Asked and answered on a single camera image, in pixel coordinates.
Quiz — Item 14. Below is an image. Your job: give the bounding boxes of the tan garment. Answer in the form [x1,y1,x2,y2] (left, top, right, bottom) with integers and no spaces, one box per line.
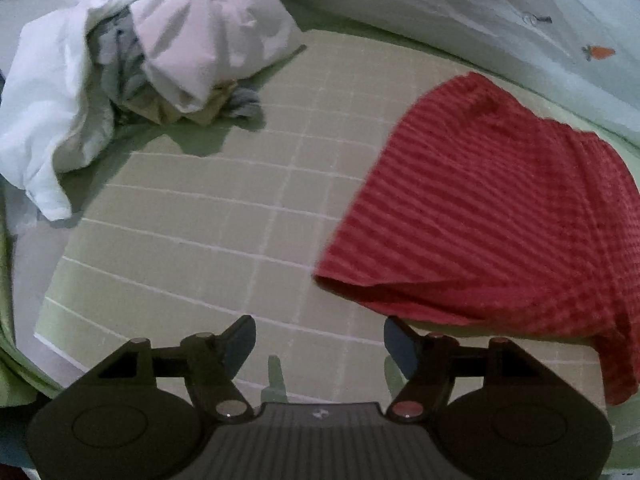
[122,79,242,129]

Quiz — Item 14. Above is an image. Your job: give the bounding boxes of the grey striped garment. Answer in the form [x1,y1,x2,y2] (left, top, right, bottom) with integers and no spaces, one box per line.
[87,10,266,127]

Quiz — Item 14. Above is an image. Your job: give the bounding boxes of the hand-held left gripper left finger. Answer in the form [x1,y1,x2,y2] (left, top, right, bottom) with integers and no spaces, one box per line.
[98,315,257,421]

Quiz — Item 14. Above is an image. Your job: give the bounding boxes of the green gridded mat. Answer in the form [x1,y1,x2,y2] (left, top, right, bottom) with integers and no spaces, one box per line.
[32,27,617,407]

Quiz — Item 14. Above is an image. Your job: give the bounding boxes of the pale pink garment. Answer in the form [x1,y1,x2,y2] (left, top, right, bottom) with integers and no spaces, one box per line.
[131,0,304,114]

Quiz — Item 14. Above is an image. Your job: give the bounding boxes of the red striped garment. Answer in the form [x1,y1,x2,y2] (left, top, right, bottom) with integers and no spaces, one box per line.
[312,72,637,407]

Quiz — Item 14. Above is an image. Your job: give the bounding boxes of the white garment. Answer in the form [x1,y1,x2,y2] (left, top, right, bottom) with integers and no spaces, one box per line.
[0,0,211,222]

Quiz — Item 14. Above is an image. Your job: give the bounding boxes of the white carrot print sheet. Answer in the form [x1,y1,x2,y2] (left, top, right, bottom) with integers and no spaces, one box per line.
[259,0,640,152]

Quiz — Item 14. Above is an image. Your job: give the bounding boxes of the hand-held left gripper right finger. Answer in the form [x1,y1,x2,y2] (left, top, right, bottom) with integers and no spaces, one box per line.
[383,315,543,421]

